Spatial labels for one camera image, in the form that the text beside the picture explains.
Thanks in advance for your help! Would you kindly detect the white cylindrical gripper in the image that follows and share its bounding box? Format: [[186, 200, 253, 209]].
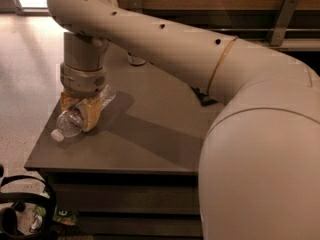
[[60, 63, 107, 132]]

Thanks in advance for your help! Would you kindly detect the clear plastic water bottle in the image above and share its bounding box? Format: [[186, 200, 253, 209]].
[[51, 84, 116, 142]]

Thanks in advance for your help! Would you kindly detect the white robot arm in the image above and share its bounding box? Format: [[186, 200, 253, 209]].
[[47, 0, 320, 240]]

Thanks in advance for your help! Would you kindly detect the white soda can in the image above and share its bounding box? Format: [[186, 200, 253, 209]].
[[127, 52, 146, 66]]

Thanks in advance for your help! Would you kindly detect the grey drawer cabinet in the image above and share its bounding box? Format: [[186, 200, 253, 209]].
[[25, 45, 223, 240]]

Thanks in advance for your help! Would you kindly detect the green chip bag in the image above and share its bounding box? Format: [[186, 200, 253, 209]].
[[33, 205, 76, 226]]

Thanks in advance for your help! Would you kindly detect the left metal wall bracket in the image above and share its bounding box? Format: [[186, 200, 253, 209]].
[[128, 0, 143, 13]]

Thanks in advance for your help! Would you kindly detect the metal wall bracket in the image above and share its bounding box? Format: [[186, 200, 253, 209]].
[[266, 0, 300, 47], [128, 0, 143, 13]]

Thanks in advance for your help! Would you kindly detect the right metal wall bracket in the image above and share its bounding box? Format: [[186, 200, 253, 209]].
[[266, 0, 300, 47]]

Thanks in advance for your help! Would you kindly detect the wooden wall shelf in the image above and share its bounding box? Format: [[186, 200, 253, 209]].
[[263, 39, 320, 52]]

